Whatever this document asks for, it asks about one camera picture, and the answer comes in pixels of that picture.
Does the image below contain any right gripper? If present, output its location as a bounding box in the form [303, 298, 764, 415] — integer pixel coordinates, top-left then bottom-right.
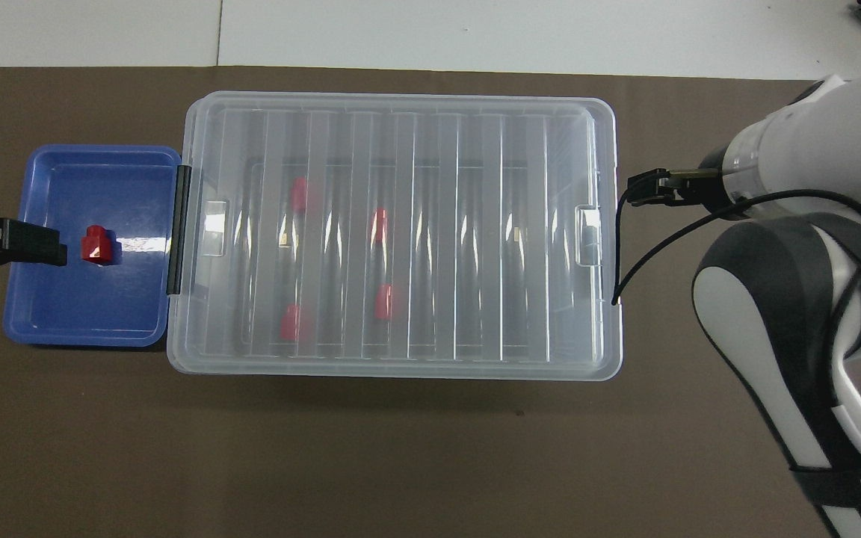
[681, 143, 739, 221]

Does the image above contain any clear plastic storage box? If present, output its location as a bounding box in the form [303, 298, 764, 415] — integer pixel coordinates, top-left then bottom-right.
[167, 91, 623, 383]

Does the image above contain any blue plastic tray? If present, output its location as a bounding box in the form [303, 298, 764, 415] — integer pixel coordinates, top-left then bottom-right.
[2, 143, 182, 349]

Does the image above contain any black cable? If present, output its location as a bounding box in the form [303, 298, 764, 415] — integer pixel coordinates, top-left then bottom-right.
[610, 188, 861, 389]

